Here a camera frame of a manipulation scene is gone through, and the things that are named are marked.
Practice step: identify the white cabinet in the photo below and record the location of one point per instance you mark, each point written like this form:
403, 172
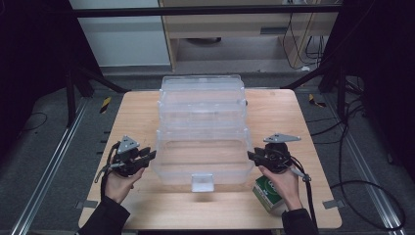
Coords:
124, 42

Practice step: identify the black horizontal metal bar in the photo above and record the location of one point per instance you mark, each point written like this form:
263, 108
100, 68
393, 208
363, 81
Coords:
202, 10

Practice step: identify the yellow and black tape strip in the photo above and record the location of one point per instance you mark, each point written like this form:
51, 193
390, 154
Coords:
314, 101
105, 105

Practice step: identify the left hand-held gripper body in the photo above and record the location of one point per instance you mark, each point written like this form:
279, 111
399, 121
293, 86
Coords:
127, 156

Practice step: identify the clear plastic storage box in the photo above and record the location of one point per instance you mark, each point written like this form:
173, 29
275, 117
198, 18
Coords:
202, 137

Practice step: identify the aluminium floor rail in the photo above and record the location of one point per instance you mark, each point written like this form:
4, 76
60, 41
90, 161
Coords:
368, 169
49, 169

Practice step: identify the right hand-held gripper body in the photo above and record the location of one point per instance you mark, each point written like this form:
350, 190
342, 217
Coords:
277, 153

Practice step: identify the black metal stand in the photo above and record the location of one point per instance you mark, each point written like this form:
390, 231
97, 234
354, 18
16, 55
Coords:
70, 94
341, 91

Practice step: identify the dark curtain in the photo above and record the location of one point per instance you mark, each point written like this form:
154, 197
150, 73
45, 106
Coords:
385, 65
29, 65

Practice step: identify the person's left hand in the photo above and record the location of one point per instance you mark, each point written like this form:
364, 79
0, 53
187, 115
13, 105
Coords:
119, 186

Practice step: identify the person's right hand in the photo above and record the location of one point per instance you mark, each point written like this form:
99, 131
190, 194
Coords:
284, 187

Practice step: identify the light wooden desk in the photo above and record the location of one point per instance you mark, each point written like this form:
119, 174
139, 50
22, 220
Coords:
228, 27

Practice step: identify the green and white carton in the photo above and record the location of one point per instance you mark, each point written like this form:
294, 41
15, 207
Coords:
267, 194

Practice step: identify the grey table bracket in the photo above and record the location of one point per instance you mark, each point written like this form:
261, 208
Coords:
86, 204
333, 204

